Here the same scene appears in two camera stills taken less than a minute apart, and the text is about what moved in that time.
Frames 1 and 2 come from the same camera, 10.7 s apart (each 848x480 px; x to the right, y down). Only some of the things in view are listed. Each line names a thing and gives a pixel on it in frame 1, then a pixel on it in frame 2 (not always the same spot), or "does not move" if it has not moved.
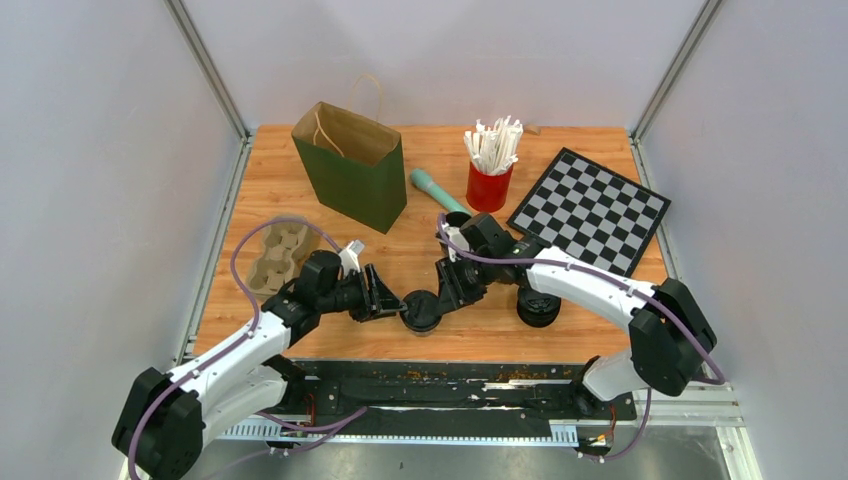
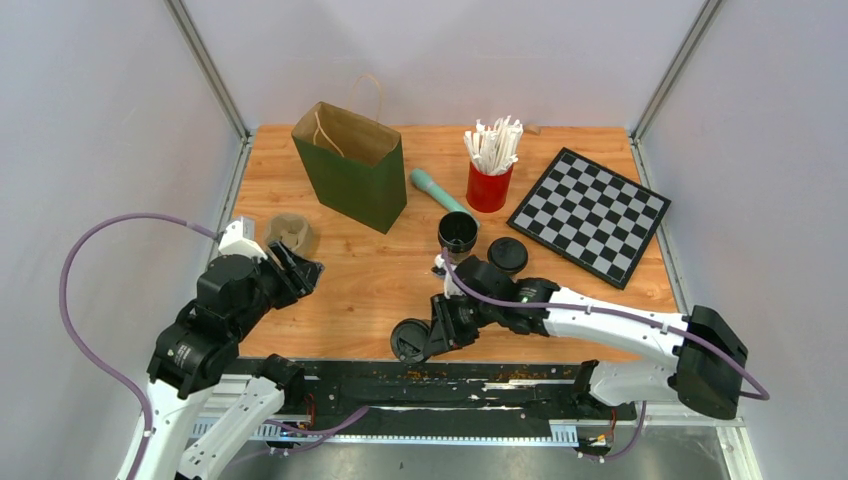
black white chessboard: [592, 214] does not move
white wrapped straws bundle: [494, 150] does not move
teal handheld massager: [424, 181] does not move
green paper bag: [354, 162] does not move
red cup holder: [487, 192] does not move
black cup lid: [423, 310] to [408, 339]
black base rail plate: [445, 397] does not move
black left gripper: [377, 302] to [300, 278]
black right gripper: [452, 293] to [444, 335]
